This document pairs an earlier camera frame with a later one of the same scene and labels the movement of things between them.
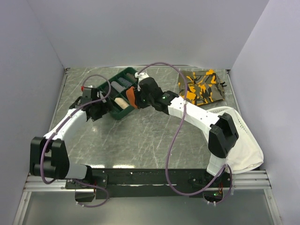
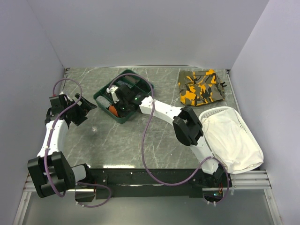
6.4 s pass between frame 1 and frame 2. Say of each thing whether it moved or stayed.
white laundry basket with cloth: stayed
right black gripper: moved
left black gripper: moved
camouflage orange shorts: stayed
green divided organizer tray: stayed
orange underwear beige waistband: moved
